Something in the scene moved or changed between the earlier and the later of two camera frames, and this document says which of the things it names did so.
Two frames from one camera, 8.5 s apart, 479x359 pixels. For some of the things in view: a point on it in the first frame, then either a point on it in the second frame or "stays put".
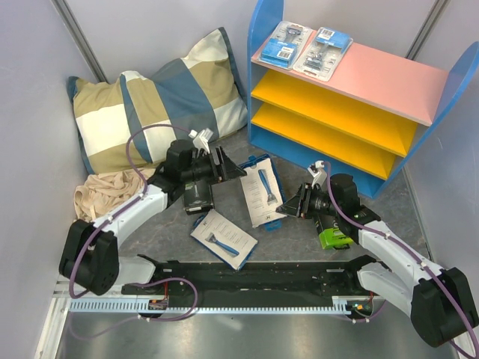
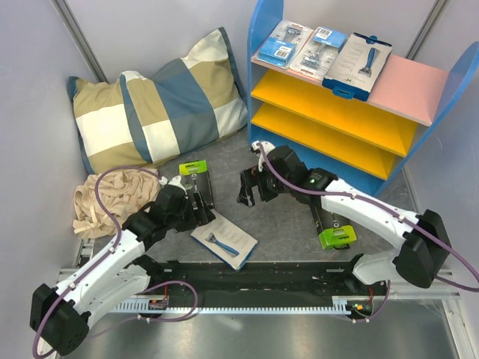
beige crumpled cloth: [96, 194] stays put
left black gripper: [227, 170] → [200, 215]
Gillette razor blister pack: [323, 54] stays put
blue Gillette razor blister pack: [285, 45] stays put
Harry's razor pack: [263, 191] → [356, 66]
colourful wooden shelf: [367, 120] stays put
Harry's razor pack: [224, 238] stays put
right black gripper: [299, 203] → [250, 178]
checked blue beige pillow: [128, 121] stays put
